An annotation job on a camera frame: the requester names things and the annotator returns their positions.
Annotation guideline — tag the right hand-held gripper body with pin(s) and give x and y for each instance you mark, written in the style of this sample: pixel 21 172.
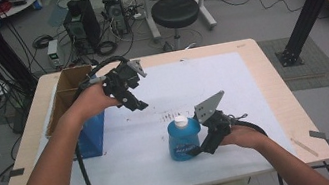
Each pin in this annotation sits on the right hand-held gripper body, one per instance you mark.
pixel 215 128

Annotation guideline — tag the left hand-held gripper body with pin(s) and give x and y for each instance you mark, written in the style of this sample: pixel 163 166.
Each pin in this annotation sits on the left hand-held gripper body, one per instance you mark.
pixel 120 79

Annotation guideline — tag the blue bottle with white cap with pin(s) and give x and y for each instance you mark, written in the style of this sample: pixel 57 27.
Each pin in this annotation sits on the blue bottle with white cap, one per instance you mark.
pixel 180 140

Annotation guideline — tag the person's right hand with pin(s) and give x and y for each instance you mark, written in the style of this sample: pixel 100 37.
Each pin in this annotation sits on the person's right hand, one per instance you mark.
pixel 244 136

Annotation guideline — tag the person's left hand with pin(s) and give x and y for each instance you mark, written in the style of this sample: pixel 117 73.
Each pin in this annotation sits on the person's left hand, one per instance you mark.
pixel 93 101

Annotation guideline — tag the white foam table mat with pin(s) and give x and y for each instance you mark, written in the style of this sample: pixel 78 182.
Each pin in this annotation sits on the white foam table mat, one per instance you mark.
pixel 166 173

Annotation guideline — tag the cardboard box with blue side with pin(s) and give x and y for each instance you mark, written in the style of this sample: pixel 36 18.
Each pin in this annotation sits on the cardboard box with blue side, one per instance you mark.
pixel 65 88

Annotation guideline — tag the large black computer tower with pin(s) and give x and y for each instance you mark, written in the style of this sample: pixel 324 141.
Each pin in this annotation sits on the large black computer tower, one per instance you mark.
pixel 82 25

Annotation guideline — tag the small black computer tower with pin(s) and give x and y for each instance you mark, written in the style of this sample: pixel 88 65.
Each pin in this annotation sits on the small black computer tower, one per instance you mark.
pixel 115 11

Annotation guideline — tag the white power supply unit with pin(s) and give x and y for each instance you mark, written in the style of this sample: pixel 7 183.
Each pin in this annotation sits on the white power supply unit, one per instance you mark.
pixel 53 53

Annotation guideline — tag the light wooden table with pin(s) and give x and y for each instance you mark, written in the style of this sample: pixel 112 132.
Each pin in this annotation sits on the light wooden table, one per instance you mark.
pixel 270 71

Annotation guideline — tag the black round stool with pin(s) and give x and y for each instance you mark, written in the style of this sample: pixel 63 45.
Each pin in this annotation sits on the black round stool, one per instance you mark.
pixel 175 11

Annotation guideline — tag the grey tape strip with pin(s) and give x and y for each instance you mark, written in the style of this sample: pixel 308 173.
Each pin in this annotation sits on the grey tape strip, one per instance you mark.
pixel 15 172
pixel 318 135

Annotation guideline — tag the grey floor mat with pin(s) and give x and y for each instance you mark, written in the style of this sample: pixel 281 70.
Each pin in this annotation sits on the grey floor mat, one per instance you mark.
pixel 317 70

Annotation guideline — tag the black tape cross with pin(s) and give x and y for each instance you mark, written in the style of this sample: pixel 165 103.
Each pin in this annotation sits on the black tape cross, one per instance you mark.
pixel 327 166

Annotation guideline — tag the round white table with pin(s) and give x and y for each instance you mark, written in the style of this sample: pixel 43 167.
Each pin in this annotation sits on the round white table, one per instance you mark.
pixel 19 6

